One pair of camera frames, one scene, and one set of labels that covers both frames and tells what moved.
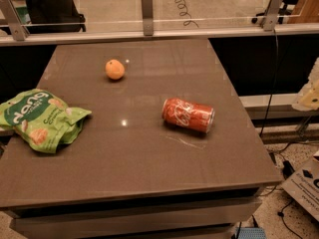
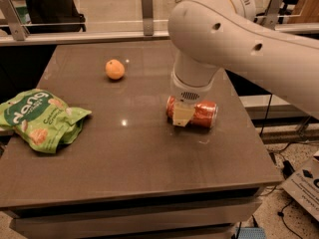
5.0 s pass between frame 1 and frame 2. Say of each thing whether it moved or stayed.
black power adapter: stayed
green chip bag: stayed
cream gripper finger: moved
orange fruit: stayed
